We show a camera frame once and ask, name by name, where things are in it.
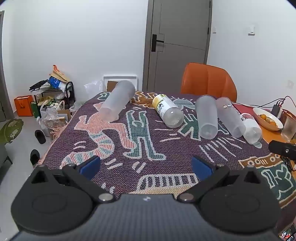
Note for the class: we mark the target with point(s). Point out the cardboard box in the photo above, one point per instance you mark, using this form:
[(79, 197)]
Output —
[(112, 85)]

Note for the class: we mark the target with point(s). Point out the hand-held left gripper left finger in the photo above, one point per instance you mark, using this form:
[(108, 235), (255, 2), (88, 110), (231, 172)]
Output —
[(90, 165)]

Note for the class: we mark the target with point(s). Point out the white bowl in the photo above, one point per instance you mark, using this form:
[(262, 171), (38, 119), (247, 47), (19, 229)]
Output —
[(277, 126)]

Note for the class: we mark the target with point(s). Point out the orange chair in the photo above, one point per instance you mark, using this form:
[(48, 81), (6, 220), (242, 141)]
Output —
[(208, 78)]

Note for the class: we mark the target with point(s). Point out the red folder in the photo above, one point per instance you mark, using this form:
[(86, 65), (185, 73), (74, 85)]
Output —
[(242, 109)]

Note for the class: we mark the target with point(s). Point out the clear plastic bag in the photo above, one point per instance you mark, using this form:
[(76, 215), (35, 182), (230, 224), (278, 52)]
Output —
[(93, 87)]

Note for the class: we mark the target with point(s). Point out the orange fruit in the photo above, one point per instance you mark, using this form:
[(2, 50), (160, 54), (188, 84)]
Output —
[(263, 117), (272, 123)]

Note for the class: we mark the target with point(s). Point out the clear bottle with yellow label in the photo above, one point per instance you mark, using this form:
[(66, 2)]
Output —
[(168, 111)]

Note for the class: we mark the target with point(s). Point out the clear drinking glass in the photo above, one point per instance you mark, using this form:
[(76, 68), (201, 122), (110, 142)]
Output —
[(289, 128)]

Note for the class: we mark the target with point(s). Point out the black charger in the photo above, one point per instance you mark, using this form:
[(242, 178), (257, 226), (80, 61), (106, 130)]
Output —
[(276, 110)]

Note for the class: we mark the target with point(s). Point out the orange shopping bag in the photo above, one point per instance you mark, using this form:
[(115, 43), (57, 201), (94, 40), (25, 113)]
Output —
[(23, 106)]

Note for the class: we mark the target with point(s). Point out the small clear plastic bottle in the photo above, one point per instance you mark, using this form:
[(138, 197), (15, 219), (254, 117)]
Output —
[(252, 131)]

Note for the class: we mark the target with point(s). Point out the black shoe rack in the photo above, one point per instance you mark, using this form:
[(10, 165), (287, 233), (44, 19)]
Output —
[(69, 92)]

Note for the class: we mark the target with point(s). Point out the brown paper bag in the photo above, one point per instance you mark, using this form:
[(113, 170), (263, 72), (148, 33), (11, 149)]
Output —
[(59, 74)]

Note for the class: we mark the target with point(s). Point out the white light switch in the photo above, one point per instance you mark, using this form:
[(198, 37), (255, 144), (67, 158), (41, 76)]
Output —
[(251, 30)]

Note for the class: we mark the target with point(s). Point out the large frosted plastic cup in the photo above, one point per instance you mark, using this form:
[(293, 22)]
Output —
[(116, 102)]

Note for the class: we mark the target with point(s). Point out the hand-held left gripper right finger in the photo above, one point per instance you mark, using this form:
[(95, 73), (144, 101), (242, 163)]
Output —
[(200, 168)]

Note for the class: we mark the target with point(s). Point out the grey door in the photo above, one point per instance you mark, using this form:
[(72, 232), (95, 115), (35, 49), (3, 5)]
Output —
[(180, 34)]

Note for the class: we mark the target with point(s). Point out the printed woven blanket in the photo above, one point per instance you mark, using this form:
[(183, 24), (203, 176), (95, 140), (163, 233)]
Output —
[(161, 148)]

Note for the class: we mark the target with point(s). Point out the green plush cushion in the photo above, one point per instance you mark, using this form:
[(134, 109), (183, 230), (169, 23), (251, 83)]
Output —
[(10, 131)]

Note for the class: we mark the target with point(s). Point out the blue white plastic bag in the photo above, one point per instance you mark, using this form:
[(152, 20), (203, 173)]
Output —
[(55, 82)]

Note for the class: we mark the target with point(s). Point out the black slipper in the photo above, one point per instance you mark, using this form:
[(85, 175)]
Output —
[(40, 137), (34, 157)]

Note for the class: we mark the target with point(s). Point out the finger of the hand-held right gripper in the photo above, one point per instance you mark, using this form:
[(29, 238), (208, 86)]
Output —
[(281, 148)]

